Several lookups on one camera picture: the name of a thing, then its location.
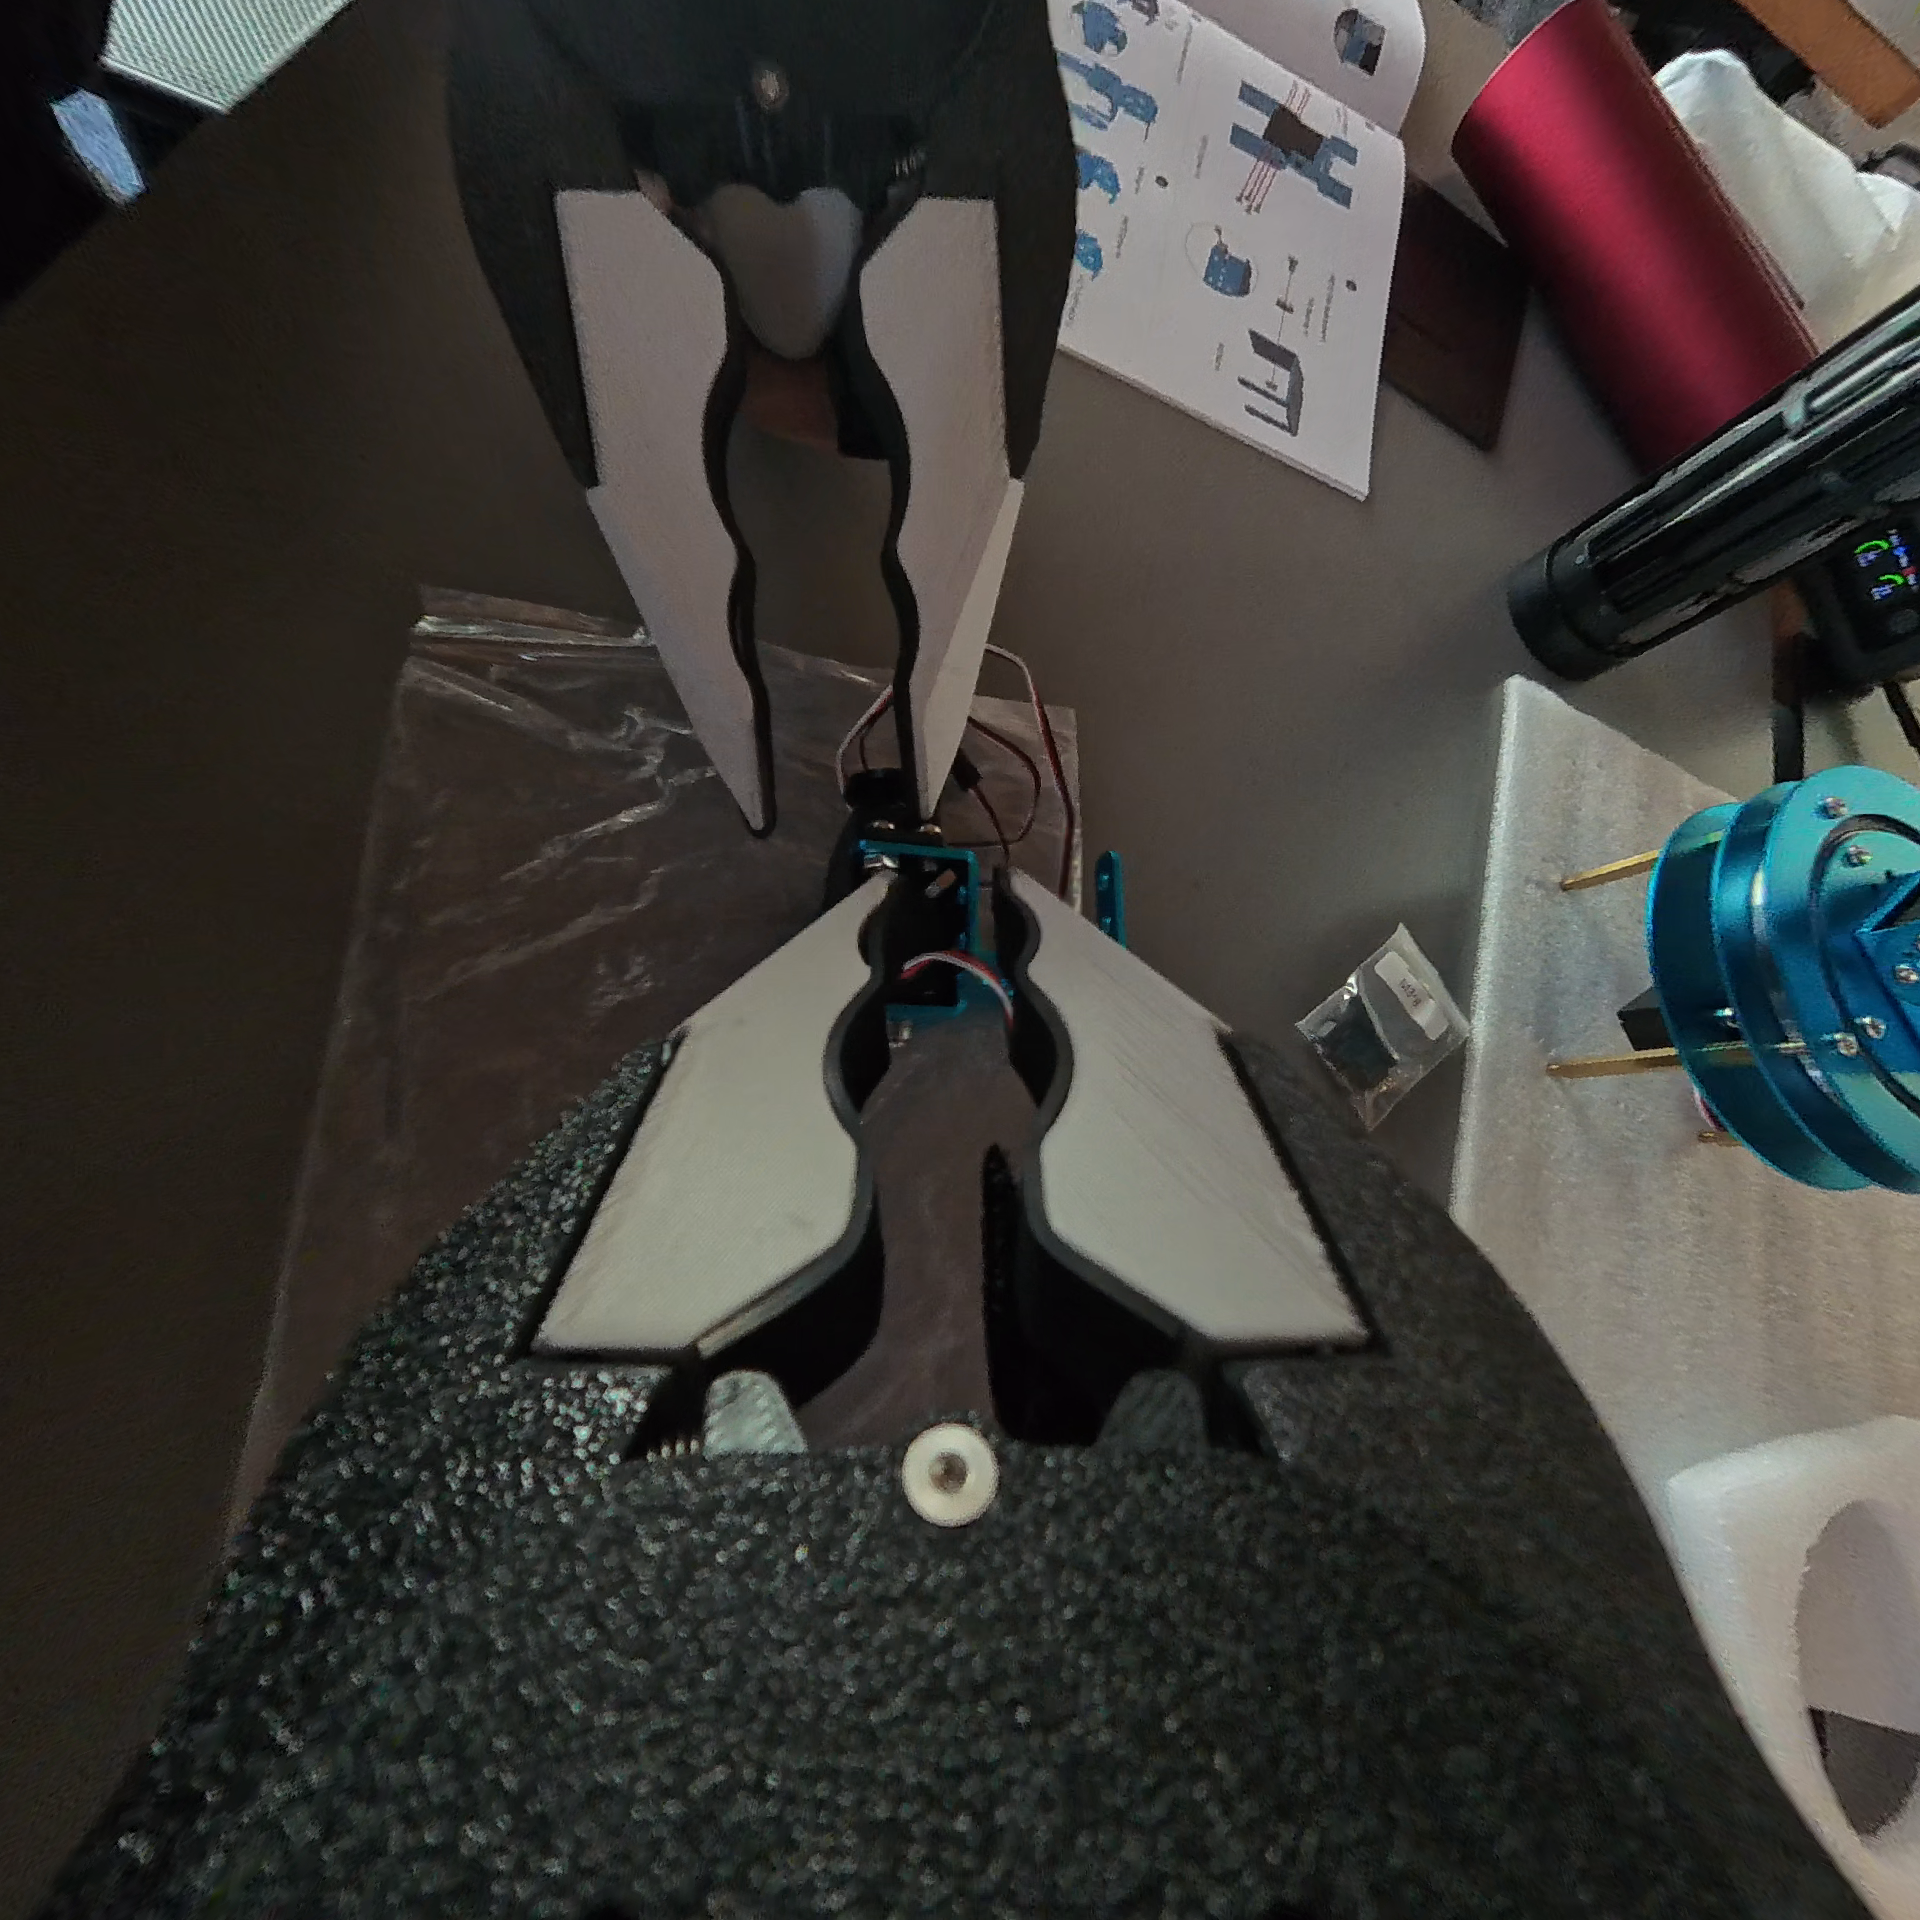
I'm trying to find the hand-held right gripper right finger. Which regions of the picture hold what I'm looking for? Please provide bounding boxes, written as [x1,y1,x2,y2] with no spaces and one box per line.
[999,866,1374,1359]

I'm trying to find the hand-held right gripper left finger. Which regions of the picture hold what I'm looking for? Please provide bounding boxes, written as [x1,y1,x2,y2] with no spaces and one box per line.
[527,870,896,1367]

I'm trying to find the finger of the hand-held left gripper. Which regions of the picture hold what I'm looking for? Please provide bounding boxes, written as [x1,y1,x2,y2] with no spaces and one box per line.
[555,187,783,840]
[862,195,1031,827]

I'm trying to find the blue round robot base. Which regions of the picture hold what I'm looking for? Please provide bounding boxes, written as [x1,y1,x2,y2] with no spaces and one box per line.
[1552,765,1920,1202]

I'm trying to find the grey desk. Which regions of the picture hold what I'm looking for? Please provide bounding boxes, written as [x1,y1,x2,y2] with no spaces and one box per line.
[0,0,1920,1652]

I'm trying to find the person's left hand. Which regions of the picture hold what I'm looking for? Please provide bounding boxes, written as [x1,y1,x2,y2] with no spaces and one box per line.
[749,357,847,447]

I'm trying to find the small bag of black parts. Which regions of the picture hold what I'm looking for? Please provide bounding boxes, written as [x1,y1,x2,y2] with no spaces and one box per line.
[1294,927,1472,1136]

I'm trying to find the open instruction booklet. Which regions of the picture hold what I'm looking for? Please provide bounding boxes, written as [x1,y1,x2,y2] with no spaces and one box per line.
[1049,0,1427,501]

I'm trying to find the large clear plastic bag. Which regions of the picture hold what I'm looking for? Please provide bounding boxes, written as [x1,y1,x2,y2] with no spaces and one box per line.
[224,582,1087,1518]

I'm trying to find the white foam sheet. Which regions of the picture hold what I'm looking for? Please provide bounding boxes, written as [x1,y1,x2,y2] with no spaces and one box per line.
[1447,675,1920,1518]

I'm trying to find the grey mesh chair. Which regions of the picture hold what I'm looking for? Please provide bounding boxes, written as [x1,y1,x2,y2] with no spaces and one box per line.
[96,0,326,114]

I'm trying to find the dark brown square pad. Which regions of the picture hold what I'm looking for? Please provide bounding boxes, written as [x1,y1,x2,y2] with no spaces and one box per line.
[1384,187,1536,455]

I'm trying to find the dark red metal cylinder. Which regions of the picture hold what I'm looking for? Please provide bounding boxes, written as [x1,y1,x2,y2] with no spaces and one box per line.
[1453,0,1824,474]

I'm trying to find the black ribbed cylinder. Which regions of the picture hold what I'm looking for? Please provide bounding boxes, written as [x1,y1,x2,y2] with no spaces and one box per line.
[1507,293,1920,680]

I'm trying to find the white plastic bag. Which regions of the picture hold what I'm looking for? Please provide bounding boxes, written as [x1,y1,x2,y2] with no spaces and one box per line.
[1650,52,1920,360]

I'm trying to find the black device with colour display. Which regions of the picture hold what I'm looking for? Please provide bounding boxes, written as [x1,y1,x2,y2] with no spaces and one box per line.
[1777,510,1920,700]

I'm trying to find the blue bracket servo assembly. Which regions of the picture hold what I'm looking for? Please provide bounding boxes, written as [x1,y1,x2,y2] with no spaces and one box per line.
[837,643,1087,1037]

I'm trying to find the white foam frame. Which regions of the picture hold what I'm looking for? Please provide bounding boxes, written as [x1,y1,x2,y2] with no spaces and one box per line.
[1665,1416,1920,1883]

